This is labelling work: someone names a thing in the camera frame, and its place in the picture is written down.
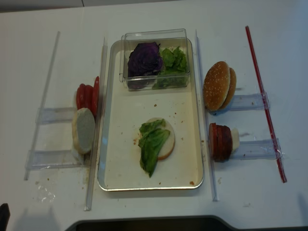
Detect red plastic rail strip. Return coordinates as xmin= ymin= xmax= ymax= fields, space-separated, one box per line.
xmin=245 ymin=26 xmax=287 ymax=183

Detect plain bun half behind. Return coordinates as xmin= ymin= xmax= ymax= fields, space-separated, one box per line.
xmin=220 ymin=68 xmax=237 ymax=109

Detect purple cabbage leaves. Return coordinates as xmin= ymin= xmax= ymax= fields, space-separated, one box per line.
xmin=127 ymin=42 xmax=163 ymax=90

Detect clear rail far left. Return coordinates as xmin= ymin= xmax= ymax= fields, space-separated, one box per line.
xmin=24 ymin=31 xmax=61 ymax=181

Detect white bun slice standing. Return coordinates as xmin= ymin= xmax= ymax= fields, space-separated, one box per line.
xmin=75 ymin=108 xmax=95 ymax=154
xmin=72 ymin=111 xmax=79 ymax=152

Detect white bun slice standing front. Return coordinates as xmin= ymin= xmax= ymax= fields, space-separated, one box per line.
xmin=75 ymin=108 xmax=95 ymax=154

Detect red meat patty front slice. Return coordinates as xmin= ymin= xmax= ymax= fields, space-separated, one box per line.
xmin=209 ymin=123 xmax=217 ymax=159

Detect white bun slice standing rear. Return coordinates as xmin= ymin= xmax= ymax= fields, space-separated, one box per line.
xmin=72 ymin=111 xmax=79 ymax=152

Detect dark grey robot base edge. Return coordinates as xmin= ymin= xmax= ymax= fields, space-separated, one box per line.
xmin=64 ymin=215 xmax=244 ymax=231

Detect green lettuce in box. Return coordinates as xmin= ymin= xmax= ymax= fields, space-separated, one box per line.
xmin=152 ymin=47 xmax=188 ymax=89

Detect clear holder upper left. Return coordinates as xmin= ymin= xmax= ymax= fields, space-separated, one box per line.
xmin=36 ymin=107 xmax=77 ymax=125

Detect green lettuce leaf on bread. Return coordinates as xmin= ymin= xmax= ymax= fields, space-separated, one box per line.
xmin=138 ymin=118 xmax=171 ymax=177

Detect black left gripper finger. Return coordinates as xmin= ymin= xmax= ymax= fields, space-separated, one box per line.
xmin=0 ymin=203 xmax=10 ymax=231

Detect clear holder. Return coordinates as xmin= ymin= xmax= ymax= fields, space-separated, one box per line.
xmin=226 ymin=92 xmax=270 ymax=111
xmin=36 ymin=107 xmax=77 ymax=125
xmin=25 ymin=150 xmax=86 ymax=170
xmin=230 ymin=139 xmax=283 ymax=160

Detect clear plastic vegetable box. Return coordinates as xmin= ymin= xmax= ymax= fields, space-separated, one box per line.
xmin=119 ymin=29 xmax=191 ymax=91

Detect clear rail left of tray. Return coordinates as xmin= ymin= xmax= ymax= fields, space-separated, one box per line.
xmin=84 ymin=37 xmax=108 ymax=211

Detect clear holder upper right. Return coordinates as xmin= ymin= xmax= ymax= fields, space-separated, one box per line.
xmin=226 ymin=92 xmax=270 ymax=111

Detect clear holder lower right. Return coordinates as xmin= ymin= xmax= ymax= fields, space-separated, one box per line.
xmin=230 ymin=139 xmax=283 ymax=160

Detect red meat patty rear slices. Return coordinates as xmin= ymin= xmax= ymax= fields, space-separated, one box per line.
xmin=214 ymin=125 xmax=232 ymax=162

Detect clear holder lower left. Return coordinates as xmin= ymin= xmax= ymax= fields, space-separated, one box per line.
xmin=25 ymin=150 xmax=86 ymax=170

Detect sesame bun top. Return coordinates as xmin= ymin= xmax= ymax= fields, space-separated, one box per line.
xmin=203 ymin=61 xmax=231 ymax=111

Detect white bread slice on tray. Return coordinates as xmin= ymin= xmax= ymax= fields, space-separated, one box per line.
xmin=139 ymin=117 xmax=175 ymax=161

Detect white cheese slice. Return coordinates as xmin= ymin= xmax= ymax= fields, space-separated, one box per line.
xmin=231 ymin=128 xmax=240 ymax=153

